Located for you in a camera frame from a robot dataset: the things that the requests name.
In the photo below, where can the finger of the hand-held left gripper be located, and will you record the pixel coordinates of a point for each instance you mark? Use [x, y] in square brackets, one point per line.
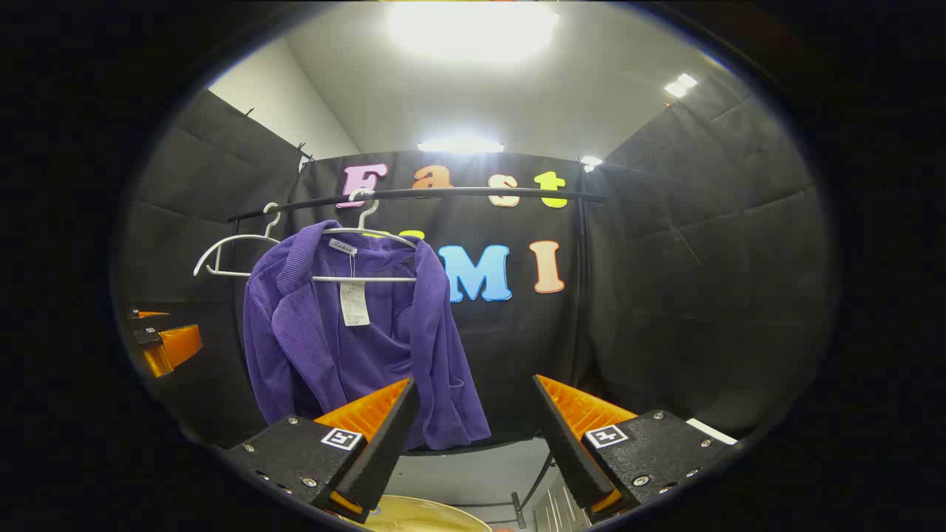
[151, 315]
[177, 346]

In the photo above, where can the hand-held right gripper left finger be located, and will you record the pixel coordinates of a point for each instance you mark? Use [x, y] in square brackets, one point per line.
[384, 443]

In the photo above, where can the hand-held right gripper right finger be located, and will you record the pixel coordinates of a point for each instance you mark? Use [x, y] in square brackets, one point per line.
[569, 443]

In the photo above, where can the beige laundry hamper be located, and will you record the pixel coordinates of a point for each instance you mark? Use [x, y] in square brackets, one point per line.
[421, 515]

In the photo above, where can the white clothes hanger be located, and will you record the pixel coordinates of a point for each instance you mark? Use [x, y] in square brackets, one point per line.
[392, 278]
[229, 273]

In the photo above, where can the grey ribbed object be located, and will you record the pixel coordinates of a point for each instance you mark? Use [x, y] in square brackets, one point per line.
[556, 511]

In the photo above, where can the long ceiling light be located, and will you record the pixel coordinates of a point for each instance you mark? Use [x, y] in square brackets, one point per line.
[460, 145]

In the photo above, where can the small square ceiling light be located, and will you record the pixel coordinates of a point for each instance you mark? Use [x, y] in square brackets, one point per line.
[680, 85]

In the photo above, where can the large ceiling light panel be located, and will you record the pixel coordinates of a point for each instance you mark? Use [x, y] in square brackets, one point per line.
[473, 29]

